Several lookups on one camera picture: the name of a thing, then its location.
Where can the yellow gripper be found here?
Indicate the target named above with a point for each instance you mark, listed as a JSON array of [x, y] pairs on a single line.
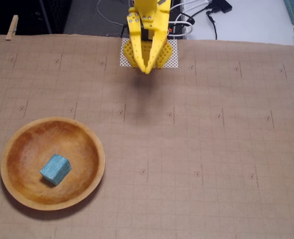
[[150, 23]]

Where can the blue foam block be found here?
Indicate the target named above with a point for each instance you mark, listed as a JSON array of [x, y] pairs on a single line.
[[55, 170]]

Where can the yellow lattice robot base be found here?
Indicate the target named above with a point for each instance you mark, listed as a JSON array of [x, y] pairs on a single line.
[[166, 53]]

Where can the round wooden bowl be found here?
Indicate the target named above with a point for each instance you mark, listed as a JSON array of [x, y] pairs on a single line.
[[74, 139]]

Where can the white mesh mat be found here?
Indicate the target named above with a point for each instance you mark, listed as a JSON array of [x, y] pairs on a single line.
[[175, 57]]

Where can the black controller box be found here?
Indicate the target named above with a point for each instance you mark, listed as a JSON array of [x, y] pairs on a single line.
[[179, 35]]

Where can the black adapter hub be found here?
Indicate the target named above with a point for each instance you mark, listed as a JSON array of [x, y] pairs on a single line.
[[221, 6]]

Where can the brown gridded paper sheet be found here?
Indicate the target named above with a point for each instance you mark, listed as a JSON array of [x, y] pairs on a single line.
[[211, 124]]

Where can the grey metal leg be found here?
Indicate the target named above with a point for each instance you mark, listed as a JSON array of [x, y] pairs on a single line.
[[45, 17]]

